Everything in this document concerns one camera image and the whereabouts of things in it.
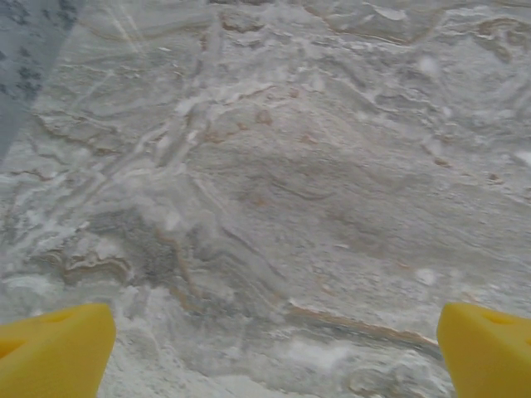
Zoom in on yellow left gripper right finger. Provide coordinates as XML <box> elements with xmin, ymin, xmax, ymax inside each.
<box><xmin>436</xmin><ymin>301</ymin><xmax>531</xmax><ymax>398</ymax></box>

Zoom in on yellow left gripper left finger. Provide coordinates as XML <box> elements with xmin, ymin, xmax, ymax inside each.
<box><xmin>0</xmin><ymin>302</ymin><xmax>117</xmax><ymax>398</ymax></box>

